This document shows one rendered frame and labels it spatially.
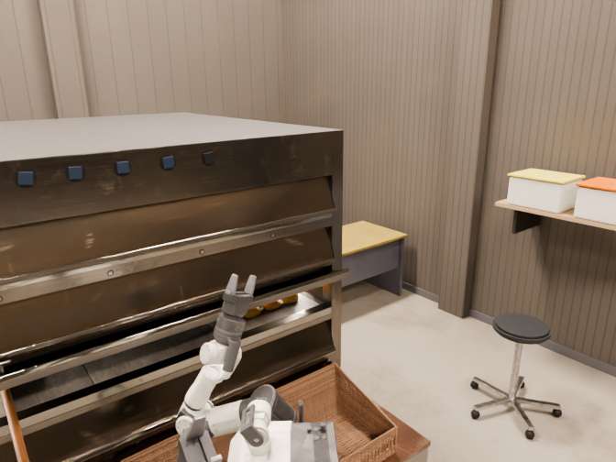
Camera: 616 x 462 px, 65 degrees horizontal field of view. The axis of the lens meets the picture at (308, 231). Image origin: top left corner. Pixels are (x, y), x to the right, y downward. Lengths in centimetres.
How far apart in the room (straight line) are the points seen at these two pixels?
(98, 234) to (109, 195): 15
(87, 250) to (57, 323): 28
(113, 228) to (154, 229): 15
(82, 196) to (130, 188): 17
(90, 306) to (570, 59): 381
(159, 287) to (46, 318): 41
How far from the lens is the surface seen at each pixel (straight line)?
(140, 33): 613
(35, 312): 196
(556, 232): 460
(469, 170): 478
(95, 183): 186
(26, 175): 181
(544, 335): 366
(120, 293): 201
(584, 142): 441
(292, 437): 144
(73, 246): 189
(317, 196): 234
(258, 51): 681
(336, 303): 262
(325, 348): 267
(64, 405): 214
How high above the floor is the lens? 233
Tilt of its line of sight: 17 degrees down
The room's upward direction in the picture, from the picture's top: 1 degrees counter-clockwise
